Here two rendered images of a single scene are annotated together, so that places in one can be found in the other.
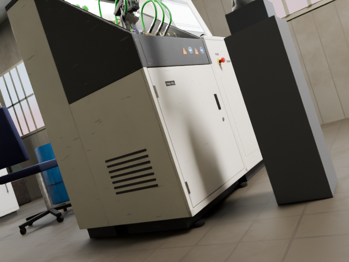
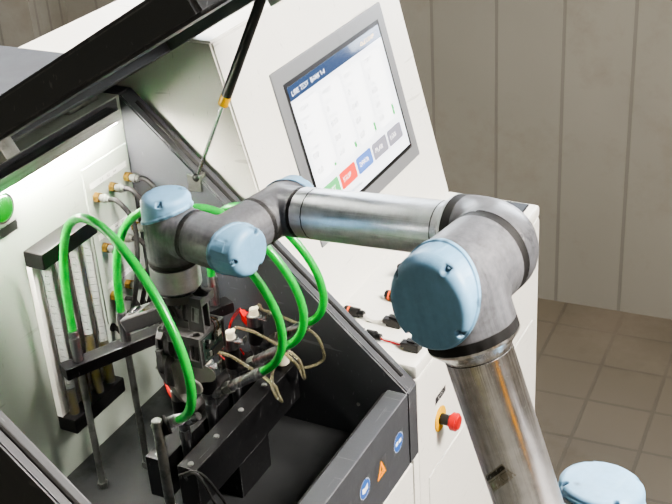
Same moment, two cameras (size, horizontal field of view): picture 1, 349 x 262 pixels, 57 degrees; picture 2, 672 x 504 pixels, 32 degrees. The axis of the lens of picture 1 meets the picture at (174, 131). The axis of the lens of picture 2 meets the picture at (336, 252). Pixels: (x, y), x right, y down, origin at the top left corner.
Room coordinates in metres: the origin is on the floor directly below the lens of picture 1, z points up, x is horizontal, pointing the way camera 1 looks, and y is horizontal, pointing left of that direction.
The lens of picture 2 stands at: (0.31, -0.03, 2.17)
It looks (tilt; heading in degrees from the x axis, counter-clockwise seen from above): 28 degrees down; 353
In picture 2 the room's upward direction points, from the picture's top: 4 degrees counter-clockwise
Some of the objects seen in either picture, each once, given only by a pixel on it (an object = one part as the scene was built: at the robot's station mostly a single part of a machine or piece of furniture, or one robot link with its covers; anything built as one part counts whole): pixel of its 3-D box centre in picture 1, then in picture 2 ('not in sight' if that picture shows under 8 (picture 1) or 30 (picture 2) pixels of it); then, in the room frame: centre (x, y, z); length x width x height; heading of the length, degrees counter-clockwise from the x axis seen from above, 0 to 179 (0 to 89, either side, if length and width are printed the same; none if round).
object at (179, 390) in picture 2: (131, 20); (187, 384); (1.84, 0.03, 1.14); 0.06 x 0.03 x 0.09; 54
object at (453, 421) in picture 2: (221, 60); (449, 420); (2.11, -0.44, 0.80); 0.05 x 0.04 x 0.05; 144
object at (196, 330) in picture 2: (128, 2); (186, 321); (1.86, 0.02, 1.25); 0.09 x 0.08 x 0.12; 54
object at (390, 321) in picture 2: not in sight; (373, 315); (2.22, -0.32, 0.99); 0.12 x 0.02 x 0.02; 53
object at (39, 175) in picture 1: (32, 164); not in sight; (3.08, 1.38, 0.57); 0.66 x 0.63 x 1.14; 142
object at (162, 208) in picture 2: not in sight; (170, 227); (1.86, 0.03, 1.41); 0.09 x 0.08 x 0.11; 45
